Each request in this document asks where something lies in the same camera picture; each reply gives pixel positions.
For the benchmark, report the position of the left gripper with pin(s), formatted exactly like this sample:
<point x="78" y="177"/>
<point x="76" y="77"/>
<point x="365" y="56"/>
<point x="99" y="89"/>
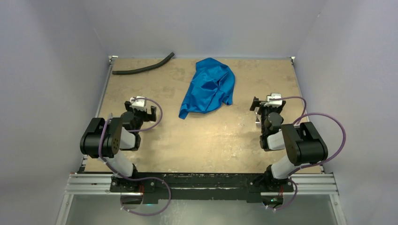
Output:
<point x="148" y="117"/>

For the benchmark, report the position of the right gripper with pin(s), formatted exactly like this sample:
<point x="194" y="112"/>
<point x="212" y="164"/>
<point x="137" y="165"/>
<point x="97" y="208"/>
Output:
<point x="266" y="107"/>

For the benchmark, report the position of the blue cloth napkin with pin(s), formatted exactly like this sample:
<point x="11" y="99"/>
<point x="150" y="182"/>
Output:
<point x="211" y="86"/>

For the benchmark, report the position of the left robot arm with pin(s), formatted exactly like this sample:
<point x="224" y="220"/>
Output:
<point x="107" y="139"/>

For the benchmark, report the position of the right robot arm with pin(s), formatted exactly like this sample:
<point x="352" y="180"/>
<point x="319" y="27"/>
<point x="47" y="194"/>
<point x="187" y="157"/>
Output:
<point x="302" y="142"/>

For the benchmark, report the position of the silver fork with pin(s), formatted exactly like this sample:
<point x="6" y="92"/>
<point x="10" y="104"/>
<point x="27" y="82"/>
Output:
<point x="257" y="118"/>

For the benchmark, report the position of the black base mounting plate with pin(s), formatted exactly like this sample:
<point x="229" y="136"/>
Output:
<point x="249" y="187"/>

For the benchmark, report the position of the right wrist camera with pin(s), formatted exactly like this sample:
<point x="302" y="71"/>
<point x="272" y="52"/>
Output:
<point x="274" y="100"/>

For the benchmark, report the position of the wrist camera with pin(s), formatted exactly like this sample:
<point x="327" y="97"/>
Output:
<point x="274" y="100"/>
<point x="138" y="103"/>

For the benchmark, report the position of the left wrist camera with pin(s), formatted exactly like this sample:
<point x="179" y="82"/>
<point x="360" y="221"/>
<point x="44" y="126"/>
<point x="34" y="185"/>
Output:
<point x="138" y="103"/>

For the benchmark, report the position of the aluminium frame rail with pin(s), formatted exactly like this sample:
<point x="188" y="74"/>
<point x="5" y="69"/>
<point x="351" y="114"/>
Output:
<point x="302" y="184"/>

